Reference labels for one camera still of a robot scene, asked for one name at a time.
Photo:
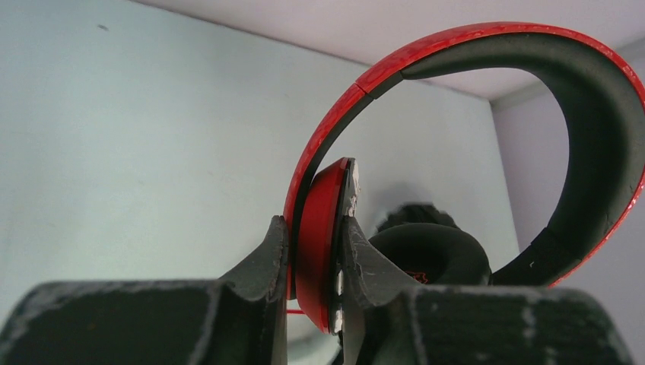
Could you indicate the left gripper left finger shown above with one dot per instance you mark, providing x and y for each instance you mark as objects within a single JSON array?
[{"x": 238, "y": 318}]

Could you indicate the red headphones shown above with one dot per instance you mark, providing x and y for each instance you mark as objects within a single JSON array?
[{"x": 602, "y": 101}]

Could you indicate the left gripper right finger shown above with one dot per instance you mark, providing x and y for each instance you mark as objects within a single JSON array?
[{"x": 390, "y": 318}]

